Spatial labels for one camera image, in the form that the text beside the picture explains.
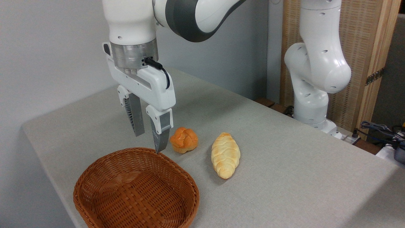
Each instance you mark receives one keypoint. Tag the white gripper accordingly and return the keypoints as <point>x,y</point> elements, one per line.
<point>158,88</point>

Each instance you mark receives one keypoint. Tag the metal screen hinge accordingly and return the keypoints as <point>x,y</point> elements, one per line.
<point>375,76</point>

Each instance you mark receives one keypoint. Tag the round orange bread roll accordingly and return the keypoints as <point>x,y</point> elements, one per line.
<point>184,141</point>

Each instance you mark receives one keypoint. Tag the wooden bamboo folding screen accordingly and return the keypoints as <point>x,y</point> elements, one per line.
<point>360,34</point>

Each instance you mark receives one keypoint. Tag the brown wicker basket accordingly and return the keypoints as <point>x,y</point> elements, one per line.
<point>136,190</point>

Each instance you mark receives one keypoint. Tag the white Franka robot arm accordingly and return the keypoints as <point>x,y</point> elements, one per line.
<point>316,63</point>

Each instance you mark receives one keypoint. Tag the long pale braided bread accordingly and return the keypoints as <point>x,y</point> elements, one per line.
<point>225,155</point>

